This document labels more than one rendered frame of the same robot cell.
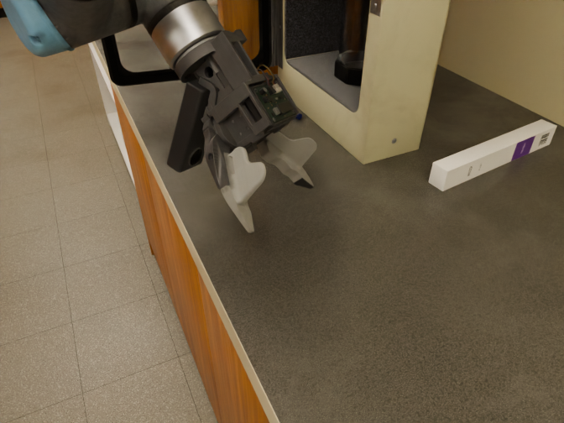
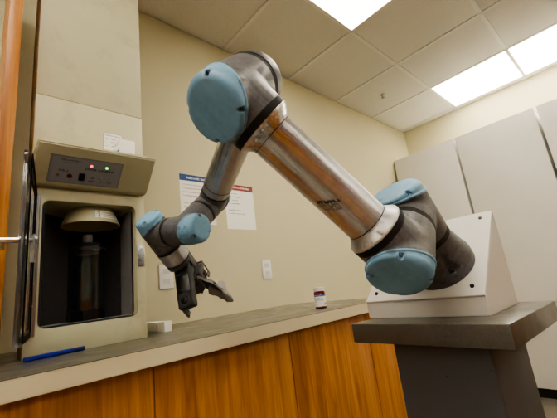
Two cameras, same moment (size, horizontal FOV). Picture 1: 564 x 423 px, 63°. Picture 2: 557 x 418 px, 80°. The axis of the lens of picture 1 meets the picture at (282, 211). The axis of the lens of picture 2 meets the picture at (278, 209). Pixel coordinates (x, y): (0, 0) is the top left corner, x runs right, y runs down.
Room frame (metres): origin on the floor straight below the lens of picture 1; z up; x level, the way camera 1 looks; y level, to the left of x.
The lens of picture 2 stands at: (0.53, 1.07, 1.04)
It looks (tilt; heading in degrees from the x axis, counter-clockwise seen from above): 13 degrees up; 252
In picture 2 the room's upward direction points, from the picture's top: 7 degrees counter-clockwise
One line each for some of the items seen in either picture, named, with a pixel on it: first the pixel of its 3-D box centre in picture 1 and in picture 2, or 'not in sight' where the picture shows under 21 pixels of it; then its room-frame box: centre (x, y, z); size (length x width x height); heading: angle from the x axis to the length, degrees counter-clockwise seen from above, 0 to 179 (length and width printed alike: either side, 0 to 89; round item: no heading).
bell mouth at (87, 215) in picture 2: not in sight; (91, 219); (0.79, -0.16, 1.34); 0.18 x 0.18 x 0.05
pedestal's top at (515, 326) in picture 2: not in sight; (452, 321); (-0.06, 0.42, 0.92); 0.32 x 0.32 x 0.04; 23
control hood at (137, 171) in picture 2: not in sight; (98, 170); (0.74, -0.01, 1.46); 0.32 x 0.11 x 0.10; 26
